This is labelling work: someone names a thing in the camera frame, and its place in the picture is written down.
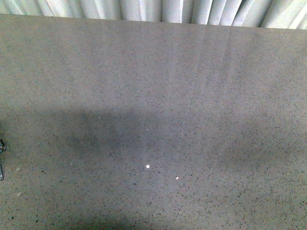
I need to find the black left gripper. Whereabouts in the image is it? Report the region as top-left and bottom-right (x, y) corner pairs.
(0, 138), (6, 182)

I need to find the white pleated curtain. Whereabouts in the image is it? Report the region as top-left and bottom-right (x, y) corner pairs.
(0, 0), (307, 30)

